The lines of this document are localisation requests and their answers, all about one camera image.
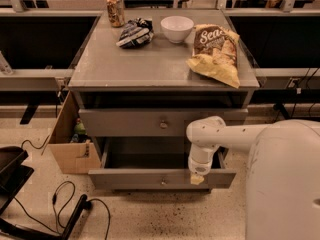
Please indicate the grey top drawer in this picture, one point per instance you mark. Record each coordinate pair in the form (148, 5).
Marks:
(150, 122)

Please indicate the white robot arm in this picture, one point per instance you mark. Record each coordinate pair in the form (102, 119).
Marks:
(283, 173)

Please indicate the cardboard box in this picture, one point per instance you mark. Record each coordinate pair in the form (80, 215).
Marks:
(72, 157)

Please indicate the dark blue snack bag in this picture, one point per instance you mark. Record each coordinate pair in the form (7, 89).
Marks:
(136, 33)

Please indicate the yellow brown chip bag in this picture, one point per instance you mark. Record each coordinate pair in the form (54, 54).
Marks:
(215, 54)

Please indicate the gold soda can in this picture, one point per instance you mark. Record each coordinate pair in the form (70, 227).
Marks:
(115, 10)

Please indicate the black chair base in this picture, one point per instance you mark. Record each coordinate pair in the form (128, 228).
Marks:
(13, 175)

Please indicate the white bowl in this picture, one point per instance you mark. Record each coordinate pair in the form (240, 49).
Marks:
(176, 28)

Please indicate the grey drawer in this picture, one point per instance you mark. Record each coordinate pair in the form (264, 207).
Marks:
(150, 122)
(154, 163)

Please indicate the green bottle in box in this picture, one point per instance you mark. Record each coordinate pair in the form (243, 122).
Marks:
(79, 127)

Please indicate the grey drawer cabinet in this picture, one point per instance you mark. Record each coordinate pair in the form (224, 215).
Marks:
(153, 76)

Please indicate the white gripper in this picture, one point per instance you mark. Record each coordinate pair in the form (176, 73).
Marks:
(199, 167)

